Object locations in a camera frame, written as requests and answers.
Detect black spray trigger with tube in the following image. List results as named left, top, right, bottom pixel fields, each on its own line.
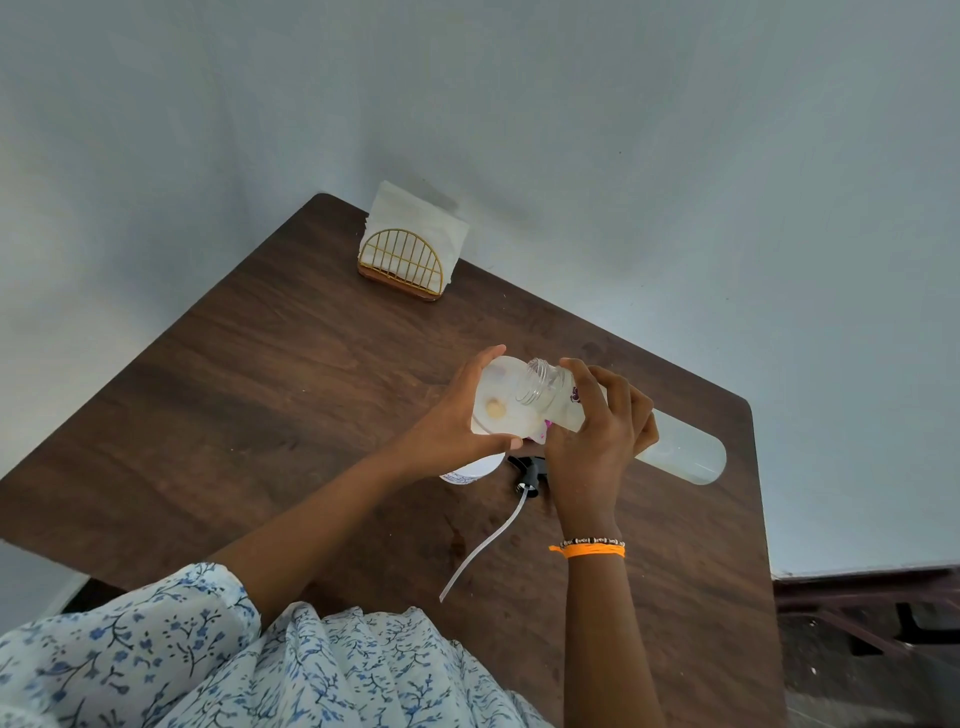
left=438, top=453, right=553, bottom=605

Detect person's left forearm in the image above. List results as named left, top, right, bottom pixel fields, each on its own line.
left=207, top=454, right=421, bottom=627

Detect clear frosted spray bottle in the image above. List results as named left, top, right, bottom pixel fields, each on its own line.
left=516, top=357, right=728, bottom=487

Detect person's left hand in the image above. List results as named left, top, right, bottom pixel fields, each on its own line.
left=393, top=344, right=525, bottom=483

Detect orange thread bracelet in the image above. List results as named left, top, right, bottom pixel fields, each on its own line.
left=548, top=543, right=627, bottom=561

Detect person's right hand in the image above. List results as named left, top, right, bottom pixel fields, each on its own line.
left=543, top=357, right=662, bottom=531

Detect person's right forearm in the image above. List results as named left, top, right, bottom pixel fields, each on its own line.
left=558, top=523, right=669, bottom=728

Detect dark wooden furniture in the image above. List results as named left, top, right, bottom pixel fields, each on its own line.
left=772, top=565, right=960, bottom=728

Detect white blue floral garment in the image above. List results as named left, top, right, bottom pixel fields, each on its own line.
left=0, top=562, right=558, bottom=728

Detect white plastic bottle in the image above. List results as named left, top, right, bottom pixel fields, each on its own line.
left=438, top=355, right=553, bottom=486

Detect gold wire napkin holder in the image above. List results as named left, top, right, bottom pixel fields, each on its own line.
left=357, top=228, right=447, bottom=303

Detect white paper napkins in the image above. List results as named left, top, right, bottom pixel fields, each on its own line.
left=361, top=180, right=471, bottom=289

